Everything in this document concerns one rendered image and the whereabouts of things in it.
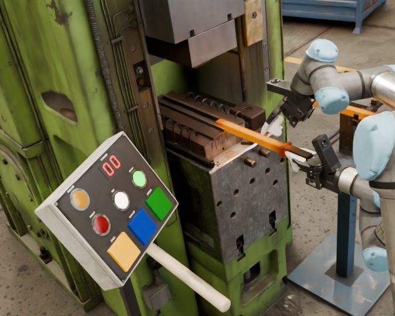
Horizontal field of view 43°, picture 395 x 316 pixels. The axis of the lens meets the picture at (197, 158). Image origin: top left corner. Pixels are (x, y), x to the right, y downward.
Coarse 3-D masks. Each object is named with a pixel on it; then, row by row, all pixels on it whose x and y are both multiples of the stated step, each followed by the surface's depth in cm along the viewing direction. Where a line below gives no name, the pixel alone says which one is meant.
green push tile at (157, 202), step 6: (156, 192) 144; (162, 192) 146; (150, 198) 141; (156, 198) 143; (162, 198) 145; (150, 204) 141; (156, 204) 142; (162, 204) 144; (168, 204) 146; (156, 210) 141; (162, 210) 143; (168, 210) 145; (156, 216) 142; (162, 216) 142
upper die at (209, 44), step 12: (228, 24) 160; (192, 36) 152; (204, 36) 155; (216, 36) 158; (228, 36) 162; (156, 48) 166; (168, 48) 161; (180, 48) 156; (192, 48) 153; (204, 48) 157; (216, 48) 160; (228, 48) 164; (180, 60) 159; (192, 60) 155; (204, 60) 158
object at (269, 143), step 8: (224, 120) 179; (232, 128) 174; (240, 128) 173; (240, 136) 172; (248, 136) 169; (256, 136) 167; (264, 136) 166; (264, 144) 164; (272, 144) 161; (280, 144) 160; (288, 144) 159; (280, 152) 158; (296, 152) 155; (304, 152) 154
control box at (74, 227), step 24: (120, 144) 140; (96, 168) 131; (120, 168) 138; (144, 168) 144; (72, 192) 123; (96, 192) 129; (144, 192) 141; (168, 192) 148; (48, 216) 121; (72, 216) 121; (96, 216) 126; (120, 216) 132; (168, 216) 145; (72, 240) 123; (96, 240) 124; (96, 264) 125
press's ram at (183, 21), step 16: (144, 0) 150; (160, 0) 144; (176, 0) 143; (192, 0) 147; (208, 0) 151; (224, 0) 155; (240, 0) 160; (144, 16) 154; (160, 16) 148; (176, 16) 145; (192, 16) 149; (208, 16) 153; (224, 16) 158; (144, 32) 158; (160, 32) 151; (176, 32) 147; (192, 32) 152
